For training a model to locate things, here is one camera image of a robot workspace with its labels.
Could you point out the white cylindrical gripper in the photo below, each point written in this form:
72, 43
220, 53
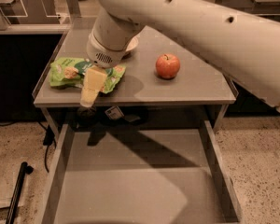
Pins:
100, 55

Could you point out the red apple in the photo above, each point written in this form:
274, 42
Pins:
167, 66

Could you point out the green rice chip bag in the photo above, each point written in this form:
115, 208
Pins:
69, 72

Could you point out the grey open top drawer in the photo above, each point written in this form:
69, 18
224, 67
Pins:
154, 174

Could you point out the clear acrylic barrier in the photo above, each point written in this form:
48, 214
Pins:
28, 3

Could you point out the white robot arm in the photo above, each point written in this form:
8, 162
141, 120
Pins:
242, 46

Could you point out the black pole on floor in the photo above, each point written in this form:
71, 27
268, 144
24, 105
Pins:
25, 169

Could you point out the grey cabinet with counter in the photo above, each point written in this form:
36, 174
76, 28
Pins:
197, 83

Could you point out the white label tag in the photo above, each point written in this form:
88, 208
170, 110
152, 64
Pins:
114, 113

